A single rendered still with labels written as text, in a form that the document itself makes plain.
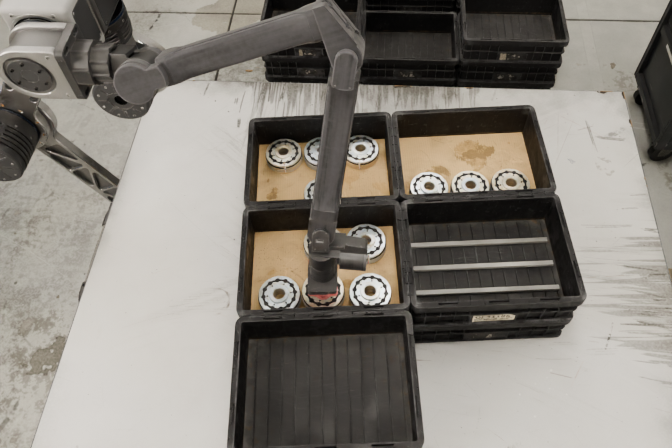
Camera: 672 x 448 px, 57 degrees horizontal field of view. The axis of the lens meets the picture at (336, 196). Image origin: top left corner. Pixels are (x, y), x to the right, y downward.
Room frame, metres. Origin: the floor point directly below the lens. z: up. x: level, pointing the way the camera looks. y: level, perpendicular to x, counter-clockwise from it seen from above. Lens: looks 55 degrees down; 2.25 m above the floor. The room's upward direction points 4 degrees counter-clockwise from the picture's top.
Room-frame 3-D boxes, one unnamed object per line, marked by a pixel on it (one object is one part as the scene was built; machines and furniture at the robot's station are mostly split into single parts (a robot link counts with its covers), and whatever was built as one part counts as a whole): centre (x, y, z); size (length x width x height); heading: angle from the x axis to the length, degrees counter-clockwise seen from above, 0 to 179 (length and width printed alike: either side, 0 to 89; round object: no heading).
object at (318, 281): (0.66, 0.04, 1.00); 0.10 x 0.07 x 0.07; 177
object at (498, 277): (0.72, -0.36, 0.87); 0.40 x 0.30 x 0.11; 88
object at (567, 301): (0.72, -0.36, 0.92); 0.40 x 0.30 x 0.02; 88
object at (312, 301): (0.67, 0.05, 0.88); 0.10 x 0.10 x 0.01
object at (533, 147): (1.02, -0.37, 0.87); 0.40 x 0.30 x 0.11; 88
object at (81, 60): (0.89, 0.43, 1.45); 0.09 x 0.08 x 0.12; 172
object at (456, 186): (0.95, -0.36, 0.86); 0.10 x 0.10 x 0.01
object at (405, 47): (1.99, -0.35, 0.31); 0.40 x 0.30 x 0.34; 82
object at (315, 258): (0.66, 0.03, 1.06); 0.07 x 0.06 x 0.07; 81
